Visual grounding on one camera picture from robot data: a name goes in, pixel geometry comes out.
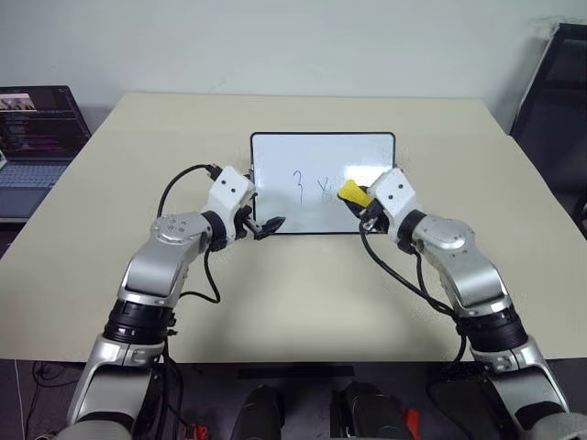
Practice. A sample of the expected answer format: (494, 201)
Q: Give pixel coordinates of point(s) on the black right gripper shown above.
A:
(375, 215)

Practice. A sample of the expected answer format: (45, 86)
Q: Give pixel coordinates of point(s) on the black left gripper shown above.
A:
(242, 223)

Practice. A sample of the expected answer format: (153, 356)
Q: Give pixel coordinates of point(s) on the yellow whiteboard eraser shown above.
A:
(353, 191)

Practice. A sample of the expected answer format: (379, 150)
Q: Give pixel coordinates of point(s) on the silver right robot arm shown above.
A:
(468, 270)

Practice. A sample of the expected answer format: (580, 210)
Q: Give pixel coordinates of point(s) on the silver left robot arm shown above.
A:
(156, 270)

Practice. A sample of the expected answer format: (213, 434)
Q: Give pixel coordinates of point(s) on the black-framed whiteboard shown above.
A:
(321, 156)

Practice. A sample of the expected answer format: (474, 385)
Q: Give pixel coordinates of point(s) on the dark rounded shape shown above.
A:
(259, 414)
(371, 412)

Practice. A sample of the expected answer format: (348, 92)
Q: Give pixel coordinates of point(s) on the black chair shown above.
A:
(550, 105)

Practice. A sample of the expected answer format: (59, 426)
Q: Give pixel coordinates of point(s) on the small red object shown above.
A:
(411, 417)
(198, 432)

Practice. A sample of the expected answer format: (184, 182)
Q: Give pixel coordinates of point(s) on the open grey laptop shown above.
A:
(32, 137)

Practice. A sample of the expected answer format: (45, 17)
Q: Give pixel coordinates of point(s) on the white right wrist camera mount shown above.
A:
(393, 191)

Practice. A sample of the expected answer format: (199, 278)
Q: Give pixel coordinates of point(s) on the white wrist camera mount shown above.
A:
(230, 189)
(393, 191)

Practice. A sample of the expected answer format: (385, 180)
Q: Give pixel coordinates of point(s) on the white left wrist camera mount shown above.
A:
(230, 189)

